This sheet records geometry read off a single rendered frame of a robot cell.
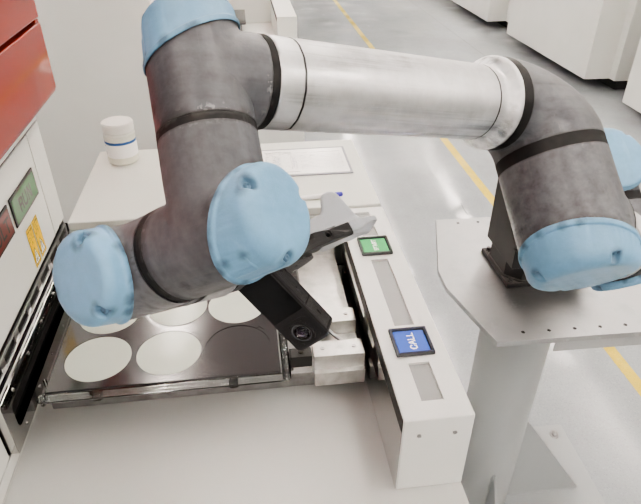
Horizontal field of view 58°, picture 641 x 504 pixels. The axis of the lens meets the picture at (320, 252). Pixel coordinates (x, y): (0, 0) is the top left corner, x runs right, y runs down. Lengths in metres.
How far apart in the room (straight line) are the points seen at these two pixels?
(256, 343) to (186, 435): 0.17
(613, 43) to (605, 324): 4.41
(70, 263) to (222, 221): 0.13
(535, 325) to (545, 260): 0.56
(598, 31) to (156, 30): 5.05
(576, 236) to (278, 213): 0.33
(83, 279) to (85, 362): 0.54
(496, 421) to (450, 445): 0.71
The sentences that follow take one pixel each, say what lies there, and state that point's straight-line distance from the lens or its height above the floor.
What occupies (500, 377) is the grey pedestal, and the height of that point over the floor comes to 0.56.
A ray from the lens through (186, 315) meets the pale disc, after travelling 1.03.
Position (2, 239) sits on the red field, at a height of 1.09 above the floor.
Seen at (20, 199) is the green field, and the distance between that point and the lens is 1.03.
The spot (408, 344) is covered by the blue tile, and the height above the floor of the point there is 0.96.
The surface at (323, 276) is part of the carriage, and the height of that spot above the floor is 0.88.
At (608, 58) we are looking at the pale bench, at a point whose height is 0.25.
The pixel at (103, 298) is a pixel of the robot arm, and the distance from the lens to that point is 0.44.
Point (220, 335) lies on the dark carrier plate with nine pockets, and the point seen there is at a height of 0.90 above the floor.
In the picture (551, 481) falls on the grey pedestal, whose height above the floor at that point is 0.06.
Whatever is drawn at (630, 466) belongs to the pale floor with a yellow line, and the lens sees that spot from 2.14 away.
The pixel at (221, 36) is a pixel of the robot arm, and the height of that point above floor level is 1.44.
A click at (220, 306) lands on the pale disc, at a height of 0.90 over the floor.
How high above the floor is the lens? 1.54
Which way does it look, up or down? 33 degrees down
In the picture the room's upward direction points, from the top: straight up
